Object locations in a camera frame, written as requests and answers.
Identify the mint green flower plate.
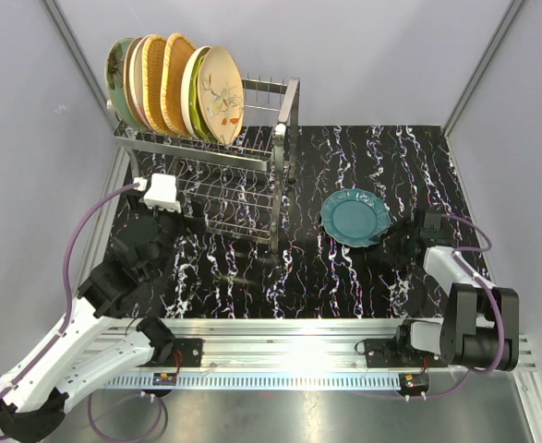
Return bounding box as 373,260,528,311
104,38,135,127

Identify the stainless steel dish rack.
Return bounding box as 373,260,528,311
114,78,301,252

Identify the peach bird plate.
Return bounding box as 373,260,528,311
198,46,245,146
123,38,144,130

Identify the teal scalloped plate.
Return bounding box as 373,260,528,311
320,188,391,248

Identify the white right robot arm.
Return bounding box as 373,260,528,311
388,210,519,375

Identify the black marble pattern mat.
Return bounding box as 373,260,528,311
126,126,470,319

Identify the yellow green plate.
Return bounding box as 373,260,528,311
188,46,214,143

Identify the cream and pink plate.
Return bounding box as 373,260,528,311
129,37,151,129

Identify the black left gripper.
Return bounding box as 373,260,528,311
129,188,206,280

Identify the aluminium mounting rail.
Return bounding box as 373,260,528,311
34,317,542,391

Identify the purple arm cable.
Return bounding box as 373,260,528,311
0,182,168,442
357,212,507,401

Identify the wooden plate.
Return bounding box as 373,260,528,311
141,34,169,134

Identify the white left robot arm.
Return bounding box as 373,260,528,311
0,210,205,442

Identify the cream round plate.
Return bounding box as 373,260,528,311
180,45,210,139

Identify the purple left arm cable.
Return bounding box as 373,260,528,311
0,182,168,442

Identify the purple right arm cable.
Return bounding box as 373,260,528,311
357,212,507,401

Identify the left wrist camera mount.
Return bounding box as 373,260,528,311
133,174,182,213

